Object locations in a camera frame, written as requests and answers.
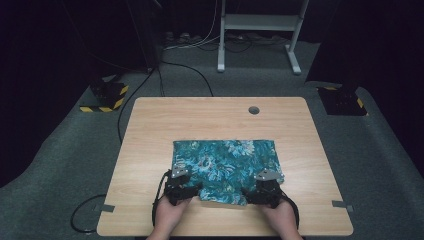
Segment dark upright stand pole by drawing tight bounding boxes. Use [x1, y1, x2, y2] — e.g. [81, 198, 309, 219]
[126, 0, 164, 73]

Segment white metal stand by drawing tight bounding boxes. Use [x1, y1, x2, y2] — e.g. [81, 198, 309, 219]
[217, 0, 310, 76]

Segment black looped floor cable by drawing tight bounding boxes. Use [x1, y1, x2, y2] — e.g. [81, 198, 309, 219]
[70, 194, 108, 234]

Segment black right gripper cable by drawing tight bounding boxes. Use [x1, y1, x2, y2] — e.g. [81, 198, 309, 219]
[280, 189, 301, 232]

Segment person's left hand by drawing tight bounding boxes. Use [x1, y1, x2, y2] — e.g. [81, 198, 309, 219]
[154, 194, 193, 236]

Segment teal floral short-sleeved shirt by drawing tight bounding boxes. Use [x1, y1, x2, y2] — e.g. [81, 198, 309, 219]
[171, 139, 285, 206]

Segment long black floor cable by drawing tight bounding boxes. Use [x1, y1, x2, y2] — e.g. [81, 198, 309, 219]
[117, 64, 158, 145]

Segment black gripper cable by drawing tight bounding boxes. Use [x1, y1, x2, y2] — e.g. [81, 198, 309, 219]
[151, 169, 172, 228]
[280, 189, 301, 232]

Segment curved black floor cable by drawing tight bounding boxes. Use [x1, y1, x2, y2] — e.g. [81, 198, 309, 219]
[160, 60, 215, 98]

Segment person's right hand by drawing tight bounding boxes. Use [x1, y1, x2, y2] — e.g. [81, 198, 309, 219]
[261, 199, 298, 237]

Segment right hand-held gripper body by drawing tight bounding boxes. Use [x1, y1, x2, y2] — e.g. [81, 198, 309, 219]
[249, 168, 285, 210]

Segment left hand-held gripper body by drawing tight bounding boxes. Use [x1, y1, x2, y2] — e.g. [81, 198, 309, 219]
[163, 165, 198, 206]

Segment white cable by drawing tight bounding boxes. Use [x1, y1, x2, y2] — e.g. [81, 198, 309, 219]
[164, 0, 221, 51]

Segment tangled black cables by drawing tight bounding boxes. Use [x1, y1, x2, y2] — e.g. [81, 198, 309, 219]
[196, 31, 291, 54]

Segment grey tape strip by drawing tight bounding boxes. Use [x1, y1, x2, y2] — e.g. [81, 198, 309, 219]
[331, 200, 354, 213]
[94, 203, 116, 213]

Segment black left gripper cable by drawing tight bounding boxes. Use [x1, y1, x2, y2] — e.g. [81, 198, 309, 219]
[151, 169, 172, 228]

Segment dark power strip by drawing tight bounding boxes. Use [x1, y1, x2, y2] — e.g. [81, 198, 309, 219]
[163, 31, 204, 48]

